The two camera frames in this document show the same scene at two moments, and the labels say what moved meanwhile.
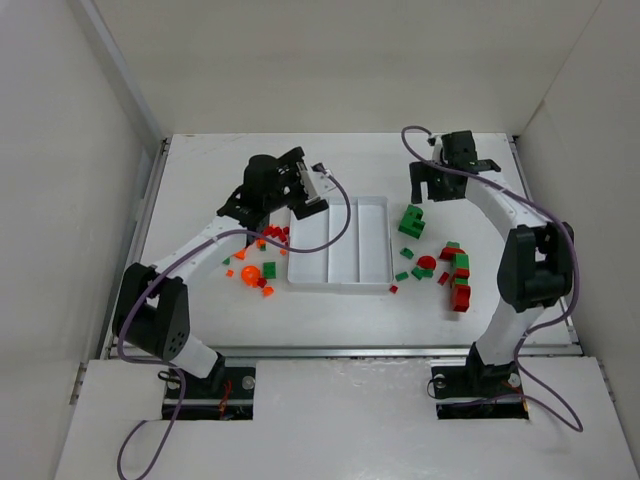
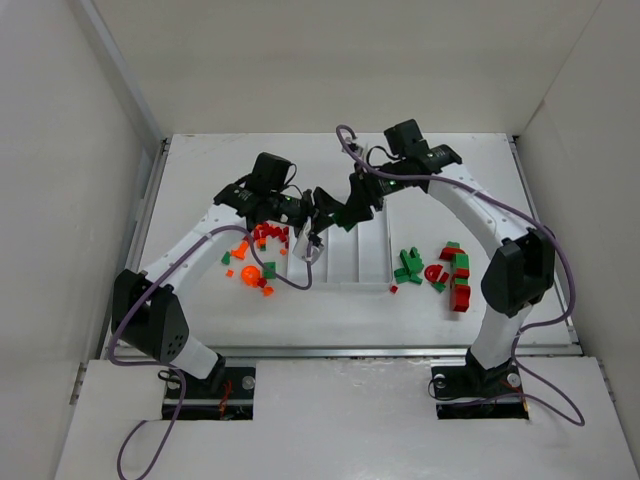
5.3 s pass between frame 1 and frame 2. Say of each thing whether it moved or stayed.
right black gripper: moved
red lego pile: stayed
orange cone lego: stayed
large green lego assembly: moved
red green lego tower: stayed
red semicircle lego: moved
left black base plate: stayed
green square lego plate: stayed
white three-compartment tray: stayed
